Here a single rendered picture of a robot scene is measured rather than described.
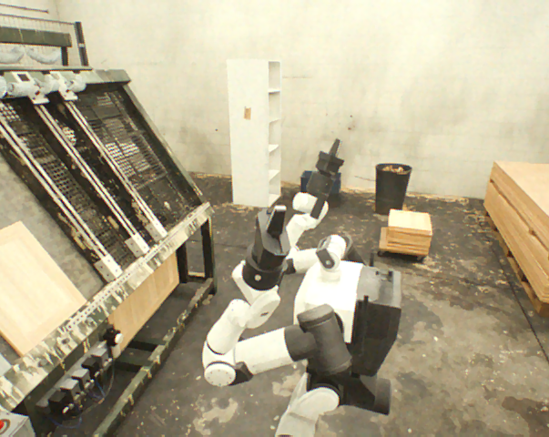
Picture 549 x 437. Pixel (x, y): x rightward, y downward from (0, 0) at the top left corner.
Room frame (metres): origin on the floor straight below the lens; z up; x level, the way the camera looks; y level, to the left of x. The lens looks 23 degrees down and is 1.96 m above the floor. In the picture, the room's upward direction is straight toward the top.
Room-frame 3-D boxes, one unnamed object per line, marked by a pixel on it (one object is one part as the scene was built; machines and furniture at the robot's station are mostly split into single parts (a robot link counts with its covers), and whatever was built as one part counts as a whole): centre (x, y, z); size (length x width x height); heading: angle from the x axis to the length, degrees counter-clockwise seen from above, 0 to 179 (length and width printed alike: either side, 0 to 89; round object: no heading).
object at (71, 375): (1.22, 0.83, 0.69); 0.50 x 0.14 x 0.24; 167
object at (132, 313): (2.22, 0.93, 0.53); 0.90 x 0.02 x 0.55; 167
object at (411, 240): (3.74, -1.47, 0.20); 0.61 x 0.53 x 0.40; 162
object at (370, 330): (0.94, -0.23, 1.23); 0.34 x 0.30 x 0.36; 162
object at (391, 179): (5.03, -1.69, 0.33); 0.52 x 0.51 x 0.65; 162
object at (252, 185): (5.46, 0.28, 1.03); 0.61 x 0.58 x 2.05; 162
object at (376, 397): (0.93, -0.26, 0.97); 0.28 x 0.13 x 0.18; 72
